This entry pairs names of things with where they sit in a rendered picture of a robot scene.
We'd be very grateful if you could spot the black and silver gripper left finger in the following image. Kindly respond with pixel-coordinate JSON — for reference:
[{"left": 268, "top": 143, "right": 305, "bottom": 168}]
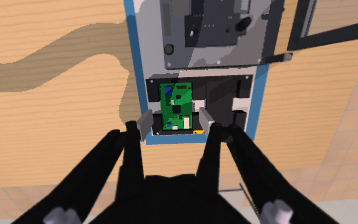
[{"left": 11, "top": 109, "right": 154, "bottom": 224}]

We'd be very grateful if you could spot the green circuit board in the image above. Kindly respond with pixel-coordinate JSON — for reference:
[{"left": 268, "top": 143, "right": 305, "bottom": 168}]
[{"left": 158, "top": 82, "right": 192, "bottom": 130}]

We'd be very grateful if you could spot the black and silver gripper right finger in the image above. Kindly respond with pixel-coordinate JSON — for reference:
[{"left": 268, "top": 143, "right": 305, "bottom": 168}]
[{"left": 181, "top": 107, "right": 339, "bottom": 224}]

